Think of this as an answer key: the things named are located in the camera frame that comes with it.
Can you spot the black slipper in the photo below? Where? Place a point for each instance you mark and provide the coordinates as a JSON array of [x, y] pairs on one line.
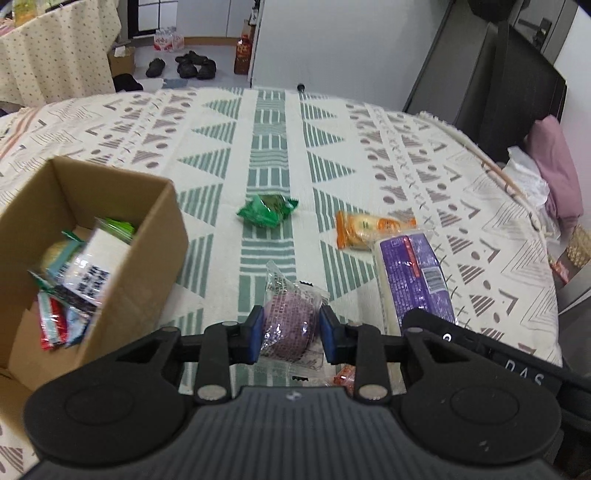
[[187, 64], [206, 69], [155, 68]]

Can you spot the bright green snack packet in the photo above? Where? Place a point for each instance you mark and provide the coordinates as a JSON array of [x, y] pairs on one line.
[[118, 226]]

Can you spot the black chair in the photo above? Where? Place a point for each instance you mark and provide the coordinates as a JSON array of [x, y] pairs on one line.
[[485, 92]]

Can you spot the red-orange snack packet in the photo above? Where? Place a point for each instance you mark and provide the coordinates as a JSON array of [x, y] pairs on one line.
[[344, 376]]

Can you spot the brown drink bottle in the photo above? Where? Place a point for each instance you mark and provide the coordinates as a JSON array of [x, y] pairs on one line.
[[242, 50]]

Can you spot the large blue snack packet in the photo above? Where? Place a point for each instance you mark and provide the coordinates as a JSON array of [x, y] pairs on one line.
[[76, 324]]

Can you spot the white clothing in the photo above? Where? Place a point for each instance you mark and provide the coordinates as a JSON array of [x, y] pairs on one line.
[[526, 175]]

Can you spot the pink water bottle pack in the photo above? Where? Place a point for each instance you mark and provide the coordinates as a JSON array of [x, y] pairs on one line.
[[168, 39]]

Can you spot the dark green snack packet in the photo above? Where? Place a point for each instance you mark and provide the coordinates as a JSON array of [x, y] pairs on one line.
[[268, 210]]

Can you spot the black-framed glass door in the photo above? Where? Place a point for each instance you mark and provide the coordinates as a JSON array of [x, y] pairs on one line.
[[138, 16]]

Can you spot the purple round cake packet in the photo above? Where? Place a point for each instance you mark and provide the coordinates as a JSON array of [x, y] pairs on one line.
[[288, 318]]

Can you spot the round table with dotted cloth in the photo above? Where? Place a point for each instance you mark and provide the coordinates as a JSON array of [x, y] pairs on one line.
[[60, 55]]

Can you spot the red and white snack packet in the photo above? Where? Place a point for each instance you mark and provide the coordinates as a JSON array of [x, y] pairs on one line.
[[51, 323]]

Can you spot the yellow cake snack packet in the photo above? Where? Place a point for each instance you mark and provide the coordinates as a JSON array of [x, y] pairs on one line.
[[57, 254]]

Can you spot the orange snack packet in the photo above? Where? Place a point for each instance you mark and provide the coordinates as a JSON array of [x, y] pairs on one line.
[[364, 228]]

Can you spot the clear black-printed snack packet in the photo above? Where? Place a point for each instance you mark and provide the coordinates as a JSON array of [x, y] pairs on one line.
[[94, 263]]

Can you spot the white kitchen cabinet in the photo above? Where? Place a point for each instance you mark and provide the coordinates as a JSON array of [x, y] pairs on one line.
[[207, 18]]

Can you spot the small cardboard box on floor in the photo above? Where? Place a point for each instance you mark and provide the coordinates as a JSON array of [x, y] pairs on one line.
[[122, 59]]

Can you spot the black bag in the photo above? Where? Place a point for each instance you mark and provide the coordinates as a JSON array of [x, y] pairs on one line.
[[128, 83]]

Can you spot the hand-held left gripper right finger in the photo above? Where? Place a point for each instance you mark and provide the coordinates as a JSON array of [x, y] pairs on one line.
[[328, 334]]

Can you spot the long purple snack packet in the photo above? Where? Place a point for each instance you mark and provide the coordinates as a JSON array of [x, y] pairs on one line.
[[411, 277]]

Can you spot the brown cardboard box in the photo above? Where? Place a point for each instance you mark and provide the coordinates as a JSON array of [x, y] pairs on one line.
[[147, 277]]

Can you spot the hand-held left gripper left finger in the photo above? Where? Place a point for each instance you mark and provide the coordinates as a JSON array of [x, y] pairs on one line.
[[255, 334]]

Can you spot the pink cloth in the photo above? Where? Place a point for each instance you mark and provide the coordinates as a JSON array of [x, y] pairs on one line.
[[556, 166]]

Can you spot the gold woven basket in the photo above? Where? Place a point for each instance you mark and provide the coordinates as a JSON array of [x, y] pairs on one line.
[[579, 247]]

